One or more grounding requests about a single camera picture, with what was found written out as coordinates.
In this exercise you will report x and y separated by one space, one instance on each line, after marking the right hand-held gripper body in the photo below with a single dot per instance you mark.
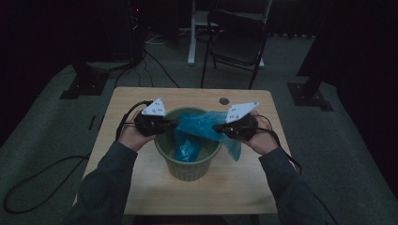
242 126

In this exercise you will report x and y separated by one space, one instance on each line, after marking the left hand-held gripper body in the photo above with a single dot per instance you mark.
150 123

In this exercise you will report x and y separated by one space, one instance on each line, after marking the blue plastic bag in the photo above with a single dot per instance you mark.
200 125

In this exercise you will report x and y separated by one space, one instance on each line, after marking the green plastic bin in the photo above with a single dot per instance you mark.
187 170

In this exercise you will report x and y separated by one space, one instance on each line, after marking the person's left hand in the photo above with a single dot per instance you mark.
134 139

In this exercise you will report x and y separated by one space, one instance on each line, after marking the person's right hand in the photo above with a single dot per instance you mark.
263 140

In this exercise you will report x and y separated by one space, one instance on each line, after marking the round table grommet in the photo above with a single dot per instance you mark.
224 101

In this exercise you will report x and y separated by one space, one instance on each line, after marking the black stand base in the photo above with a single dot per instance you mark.
84 84
308 95

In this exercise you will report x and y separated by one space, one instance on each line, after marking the white metal stand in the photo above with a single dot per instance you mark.
191 47

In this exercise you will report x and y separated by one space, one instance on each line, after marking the black folding chair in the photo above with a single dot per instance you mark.
234 47

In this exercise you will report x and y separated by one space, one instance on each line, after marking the dark equipment tower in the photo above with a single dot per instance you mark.
136 31

